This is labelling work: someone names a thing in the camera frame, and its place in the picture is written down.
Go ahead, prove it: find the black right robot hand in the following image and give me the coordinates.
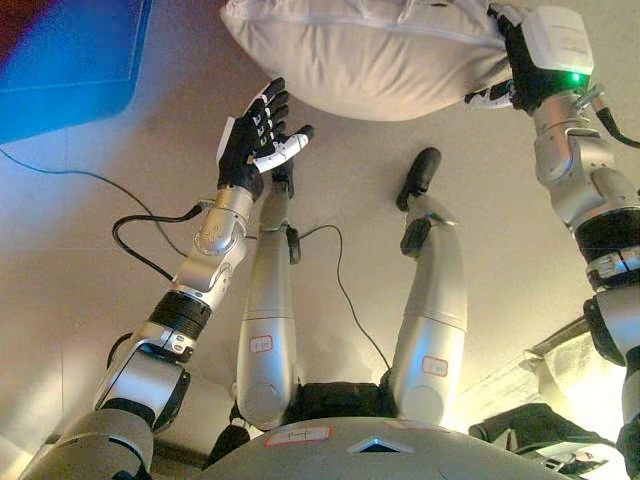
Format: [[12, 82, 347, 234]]
[[463, 2, 596, 112]]

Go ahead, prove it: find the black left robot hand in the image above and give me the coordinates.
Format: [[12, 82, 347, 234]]
[[215, 77, 315, 202]]

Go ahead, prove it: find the cream fringed pillow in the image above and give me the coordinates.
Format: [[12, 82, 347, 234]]
[[219, 0, 516, 122]]

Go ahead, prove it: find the dark glossy table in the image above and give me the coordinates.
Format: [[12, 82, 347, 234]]
[[0, 0, 154, 146]]

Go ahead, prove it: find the grey robot torso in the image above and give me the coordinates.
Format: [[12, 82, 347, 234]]
[[199, 382, 571, 480]]

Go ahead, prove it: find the black fabric bundle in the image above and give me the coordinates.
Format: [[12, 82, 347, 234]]
[[468, 402, 621, 474]]

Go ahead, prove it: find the thin black cable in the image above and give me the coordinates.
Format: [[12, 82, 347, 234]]
[[0, 147, 394, 371]]

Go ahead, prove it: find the thick black cable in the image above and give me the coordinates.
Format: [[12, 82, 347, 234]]
[[107, 199, 212, 361]]

